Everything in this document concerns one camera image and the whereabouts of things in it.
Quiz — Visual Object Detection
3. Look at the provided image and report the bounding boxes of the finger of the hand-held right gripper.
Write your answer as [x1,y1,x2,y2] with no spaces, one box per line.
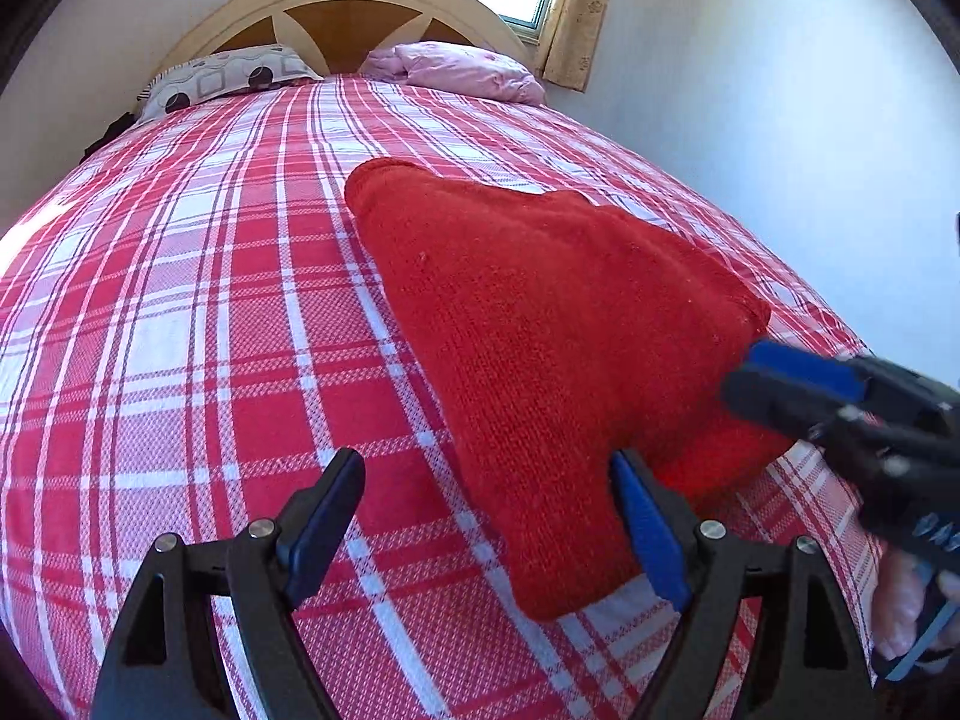
[722,364,850,443]
[745,339,868,403]

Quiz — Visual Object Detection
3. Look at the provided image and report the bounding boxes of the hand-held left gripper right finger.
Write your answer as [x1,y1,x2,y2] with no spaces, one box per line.
[607,447,880,720]

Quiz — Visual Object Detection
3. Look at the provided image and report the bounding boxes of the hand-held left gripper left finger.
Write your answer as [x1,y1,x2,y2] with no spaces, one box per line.
[91,447,367,720]

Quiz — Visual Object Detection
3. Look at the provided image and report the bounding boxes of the red knitted sweater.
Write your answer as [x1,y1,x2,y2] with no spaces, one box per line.
[345,157,796,623]

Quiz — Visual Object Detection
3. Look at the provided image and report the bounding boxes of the person's right hand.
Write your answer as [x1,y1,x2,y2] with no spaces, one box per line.
[870,549,938,661]

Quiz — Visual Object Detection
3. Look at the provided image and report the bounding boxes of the red plaid bedspread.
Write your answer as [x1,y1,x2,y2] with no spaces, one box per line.
[0,73,901,720]

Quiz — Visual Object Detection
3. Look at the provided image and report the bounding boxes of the yellow floral curtain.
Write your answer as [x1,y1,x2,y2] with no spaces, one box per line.
[538,0,623,92]

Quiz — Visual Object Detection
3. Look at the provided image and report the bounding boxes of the dark cloth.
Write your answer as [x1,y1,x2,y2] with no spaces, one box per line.
[79,111,140,164]

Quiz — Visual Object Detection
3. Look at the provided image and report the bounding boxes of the grey patterned pillow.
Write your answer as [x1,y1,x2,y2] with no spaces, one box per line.
[135,43,325,125]

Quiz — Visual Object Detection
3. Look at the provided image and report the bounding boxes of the pink pillow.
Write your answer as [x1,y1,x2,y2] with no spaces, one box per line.
[364,41,548,106]

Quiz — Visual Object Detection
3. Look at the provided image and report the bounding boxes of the cream wooden headboard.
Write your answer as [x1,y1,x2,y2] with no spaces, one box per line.
[161,0,537,80]

